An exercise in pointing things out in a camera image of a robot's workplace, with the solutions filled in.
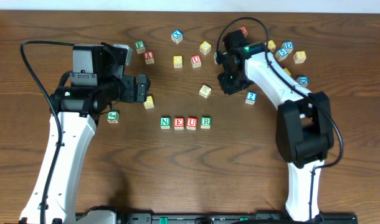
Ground yellow block lower left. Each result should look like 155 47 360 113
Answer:
143 96 154 109

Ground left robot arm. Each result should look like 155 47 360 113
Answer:
19 71 151 223

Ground yellow block centre left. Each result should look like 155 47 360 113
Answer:
173 55 183 68

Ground green F block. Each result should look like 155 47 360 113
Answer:
135 40 146 54

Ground blue d block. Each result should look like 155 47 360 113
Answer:
281 41 294 54
296 76 309 87

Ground red E block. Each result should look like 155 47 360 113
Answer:
174 118 184 130

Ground green N block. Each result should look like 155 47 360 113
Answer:
160 117 171 129

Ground yellow block upper centre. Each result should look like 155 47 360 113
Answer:
199 41 212 55

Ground red H block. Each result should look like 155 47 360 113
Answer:
240 27 248 37

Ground yellow block mid right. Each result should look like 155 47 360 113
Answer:
284 68 291 76

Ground blue D block upper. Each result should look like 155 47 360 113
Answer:
281 41 294 54

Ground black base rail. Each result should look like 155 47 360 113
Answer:
76 212 359 224

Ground blue S block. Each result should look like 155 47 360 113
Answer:
275 48 288 62

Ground blue D block lower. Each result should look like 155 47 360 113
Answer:
296 76 309 87

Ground blue 2 block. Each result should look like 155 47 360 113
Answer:
245 91 257 105

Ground yellow block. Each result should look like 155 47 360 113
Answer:
143 96 154 109
199 41 212 55
293 50 307 63
267 40 276 52
173 55 183 68

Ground green B block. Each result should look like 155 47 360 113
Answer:
214 52 218 65

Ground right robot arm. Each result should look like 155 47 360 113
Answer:
215 43 338 222

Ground green R block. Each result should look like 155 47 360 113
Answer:
201 116 211 129

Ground red u block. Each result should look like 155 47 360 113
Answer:
191 54 202 68
186 117 197 130

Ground white K block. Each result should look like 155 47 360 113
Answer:
199 85 212 98

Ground yellow block far right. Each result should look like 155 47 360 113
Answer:
293 50 307 63

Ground yellow block upper right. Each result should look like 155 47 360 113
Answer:
267 40 276 52

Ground blue X block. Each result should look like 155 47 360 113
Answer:
171 29 183 44

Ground green J block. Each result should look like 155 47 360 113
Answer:
107 111 119 123

